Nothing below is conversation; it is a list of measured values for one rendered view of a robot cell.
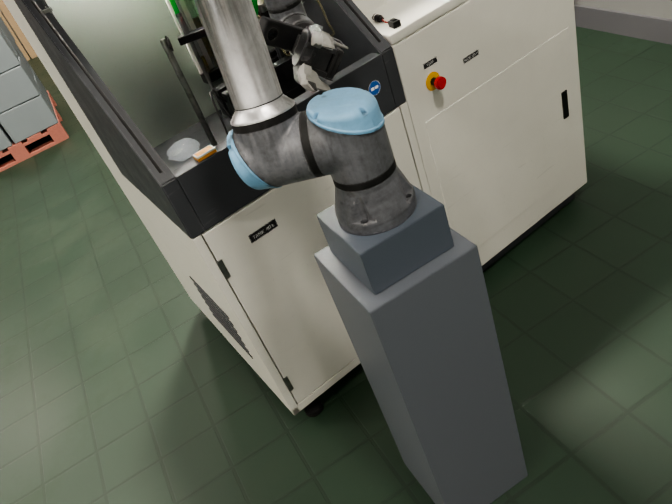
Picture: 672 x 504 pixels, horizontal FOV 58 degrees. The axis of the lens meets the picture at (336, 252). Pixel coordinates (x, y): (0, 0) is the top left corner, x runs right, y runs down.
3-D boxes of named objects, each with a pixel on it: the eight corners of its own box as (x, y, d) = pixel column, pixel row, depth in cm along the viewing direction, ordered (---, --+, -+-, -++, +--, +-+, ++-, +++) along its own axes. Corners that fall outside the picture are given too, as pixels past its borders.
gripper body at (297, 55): (349, 46, 116) (331, 29, 126) (308, 30, 112) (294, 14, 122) (333, 84, 119) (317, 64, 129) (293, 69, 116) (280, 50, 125)
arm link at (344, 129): (395, 176, 102) (373, 103, 94) (319, 193, 105) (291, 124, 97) (395, 140, 111) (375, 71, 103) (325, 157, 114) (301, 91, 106)
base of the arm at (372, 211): (433, 204, 109) (420, 158, 103) (362, 247, 106) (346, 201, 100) (389, 176, 121) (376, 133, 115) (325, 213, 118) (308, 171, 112)
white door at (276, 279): (297, 405, 188) (202, 237, 148) (294, 401, 190) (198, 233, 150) (449, 286, 208) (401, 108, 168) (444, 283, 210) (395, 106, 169)
